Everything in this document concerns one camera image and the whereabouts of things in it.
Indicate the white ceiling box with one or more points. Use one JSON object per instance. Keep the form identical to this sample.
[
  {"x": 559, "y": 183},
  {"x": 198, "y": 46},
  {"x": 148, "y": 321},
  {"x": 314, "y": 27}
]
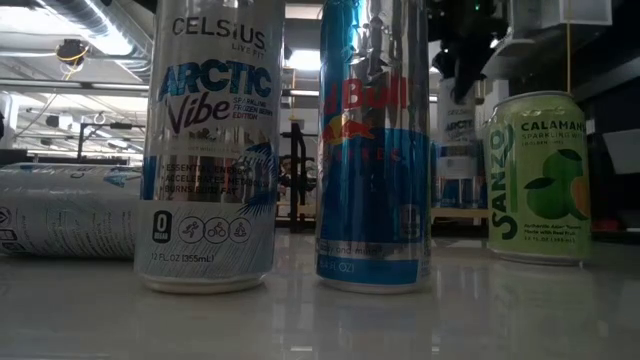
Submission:
[{"x": 582, "y": 12}]

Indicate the grey panel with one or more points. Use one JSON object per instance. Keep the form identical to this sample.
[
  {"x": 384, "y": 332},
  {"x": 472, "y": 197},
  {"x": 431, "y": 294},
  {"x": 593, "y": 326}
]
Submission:
[{"x": 625, "y": 150}]

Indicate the silver Celsius Arctic Vibe can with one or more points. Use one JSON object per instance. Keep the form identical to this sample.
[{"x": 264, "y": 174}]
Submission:
[
  {"x": 65, "y": 215},
  {"x": 210, "y": 150},
  {"x": 457, "y": 145}
]

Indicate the red object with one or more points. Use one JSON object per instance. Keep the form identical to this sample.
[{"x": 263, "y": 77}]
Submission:
[{"x": 606, "y": 225}]

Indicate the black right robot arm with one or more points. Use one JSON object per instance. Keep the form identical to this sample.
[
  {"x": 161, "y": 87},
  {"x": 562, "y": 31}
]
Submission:
[{"x": 465, "y": 10}]

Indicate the black partition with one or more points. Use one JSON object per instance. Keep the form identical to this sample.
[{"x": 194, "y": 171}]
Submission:
[{"x": 15, "y": 157}]

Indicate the silver ceiling duct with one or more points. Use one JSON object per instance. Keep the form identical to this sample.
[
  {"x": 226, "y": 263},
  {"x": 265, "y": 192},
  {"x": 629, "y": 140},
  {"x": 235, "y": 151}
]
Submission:
[{"x": 115, "y": 35}]

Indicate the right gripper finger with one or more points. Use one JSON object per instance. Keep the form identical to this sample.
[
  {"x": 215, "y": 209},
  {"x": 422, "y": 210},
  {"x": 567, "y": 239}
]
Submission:
[{"x": 467, "y": 80}]

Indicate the green Sanzo Calamansi can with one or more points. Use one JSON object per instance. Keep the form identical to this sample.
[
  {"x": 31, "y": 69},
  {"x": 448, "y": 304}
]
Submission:
[{"x": 537, "y": 200}]

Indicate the long tube light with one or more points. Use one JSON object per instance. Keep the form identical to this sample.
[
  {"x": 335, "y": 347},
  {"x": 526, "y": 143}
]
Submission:
[{"x": 300, "y": 92}]

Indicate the ceiling light panel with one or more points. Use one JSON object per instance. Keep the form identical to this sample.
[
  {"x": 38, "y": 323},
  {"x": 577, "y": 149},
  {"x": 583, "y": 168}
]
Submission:
[{"x": 303, "y": 60}]

